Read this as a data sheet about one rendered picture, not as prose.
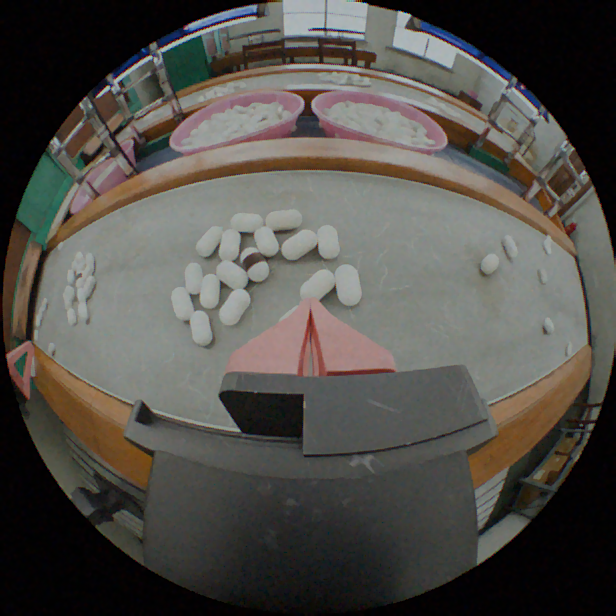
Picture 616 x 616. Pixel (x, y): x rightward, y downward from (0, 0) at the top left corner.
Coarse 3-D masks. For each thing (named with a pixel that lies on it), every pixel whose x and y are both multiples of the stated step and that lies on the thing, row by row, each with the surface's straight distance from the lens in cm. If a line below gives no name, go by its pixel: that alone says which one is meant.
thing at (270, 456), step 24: (144, 408) 7; (144, 432) 6; (168, 432) 6; (192, 432) 6; (216, 432) 6; (456, 432) 6; (480, 432) 6; (192, 456) 5; (216, 456) 5; (240, 456) 5; (264, 456) 5; (288, 456) 5; (312, 456) 5; (336, 456) 5; (360, 456) 5; (384, 456) 5; (408, 456) 5; (432, 456) 5
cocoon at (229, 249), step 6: (228, 234) 23; (234, 234) 23; (222, 240) 23; (228, 240) 22; (234, 240) 22; (222, 246) 22; (228, 246) 22; (234, 246) 22; (222, 252) 22; (228, 252) 22; (234, 252) 22; (222, 258) 22; (228, 258) 22; (234, 258) 22
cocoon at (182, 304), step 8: (176, 288) 23; (184, 288) 23; (176, 296) 22; (184, 296) 22; (176, 304) 22; (184, 304) 22; (192, 304) 23; (176, 312) 22; (184, 312) 22; (192, 312) 22; (184, 320) 22
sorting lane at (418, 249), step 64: (192, 192) 33; (256, 192) 28; (320, 192) 27; (384, 192) 29; (448, 192) 36; (64, 256) 66; (128, 256) 34; (192, 256) 26; (320, 256) 22; (384, 256) 23; (448, 256) 28; (64, 320) 52; (128, 320) 30; (256, 320) 20; (384, 320) 21; (448, 320) 25; (512, 320) 34; (576, 320) 74; (128, 384) 30; (192, 384) 23; (512, 384) 34
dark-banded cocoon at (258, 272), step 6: (246, 252) 21; (252, 252) 21; (258, 264) 20; (264, 264) 20; (252, 270) 20; (258, 270) 20; (264, 270) 20; (252, 276) 20; (258, 276) 20; (264, 276) 20
